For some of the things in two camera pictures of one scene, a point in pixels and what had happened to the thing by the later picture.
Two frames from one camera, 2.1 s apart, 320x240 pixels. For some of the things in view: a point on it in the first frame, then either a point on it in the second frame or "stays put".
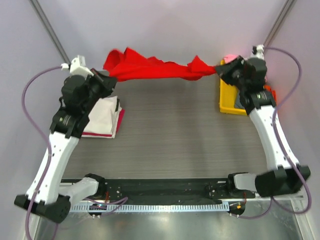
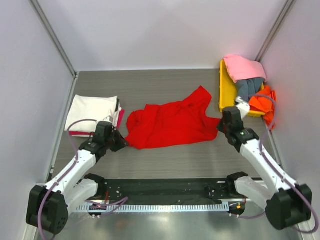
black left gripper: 107,82 to 122,142
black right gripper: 230,72 to 222,124
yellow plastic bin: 227,98 stays put
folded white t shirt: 103,119 stays put
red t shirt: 128,64 to 157,125
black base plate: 198,190 stays put
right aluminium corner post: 279,22 stays put
